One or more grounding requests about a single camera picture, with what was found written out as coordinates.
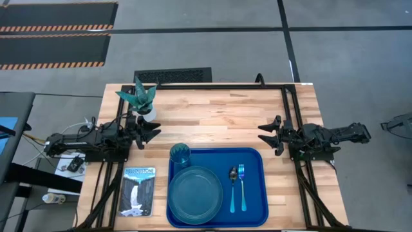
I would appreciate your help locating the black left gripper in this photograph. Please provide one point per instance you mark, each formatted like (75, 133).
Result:
(135, 129)

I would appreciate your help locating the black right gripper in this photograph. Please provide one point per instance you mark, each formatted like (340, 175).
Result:
(287, 135)

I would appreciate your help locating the clear blue faceted cup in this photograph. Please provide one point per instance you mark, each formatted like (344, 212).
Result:
(180, 153)

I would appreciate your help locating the iridescent blue fork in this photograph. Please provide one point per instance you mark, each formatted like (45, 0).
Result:
(242, 187)

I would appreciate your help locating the teal ceramic plate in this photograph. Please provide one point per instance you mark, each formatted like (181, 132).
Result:
(194, 196)

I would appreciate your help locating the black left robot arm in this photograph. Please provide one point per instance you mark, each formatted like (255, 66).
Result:
(80, 140)

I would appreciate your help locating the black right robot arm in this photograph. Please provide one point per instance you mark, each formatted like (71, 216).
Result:
(322, 135)

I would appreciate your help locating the blue plastic tray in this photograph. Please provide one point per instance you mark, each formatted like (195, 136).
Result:
(254, 219)

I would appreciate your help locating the green succulent in white pot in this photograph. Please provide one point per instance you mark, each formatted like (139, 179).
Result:
(141, 98)

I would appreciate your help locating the black floor vent mat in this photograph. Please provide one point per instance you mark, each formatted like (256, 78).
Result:
(174, 75)

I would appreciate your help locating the Yellowstone waterfall picture book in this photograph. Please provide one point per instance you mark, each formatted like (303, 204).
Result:
(136, 193)

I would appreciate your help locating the small black controller device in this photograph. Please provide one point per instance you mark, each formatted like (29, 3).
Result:
(75, 164)

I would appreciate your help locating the white paper sheet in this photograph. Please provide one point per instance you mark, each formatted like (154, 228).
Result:
(61, 180)

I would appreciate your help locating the white plastic bottle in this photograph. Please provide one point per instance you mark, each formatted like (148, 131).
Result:
(53, 198)

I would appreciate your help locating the black hazard-striped floor mat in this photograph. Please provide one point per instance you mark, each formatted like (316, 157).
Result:
(58, 14)
(54, 48)

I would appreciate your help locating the dark stand base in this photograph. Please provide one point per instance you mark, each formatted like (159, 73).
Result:
(399, 124)

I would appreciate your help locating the grey side desk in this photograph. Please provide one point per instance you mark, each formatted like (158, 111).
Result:
(16, 106)

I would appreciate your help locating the black aluminium table frame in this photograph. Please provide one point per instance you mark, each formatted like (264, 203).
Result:
(289, 96)

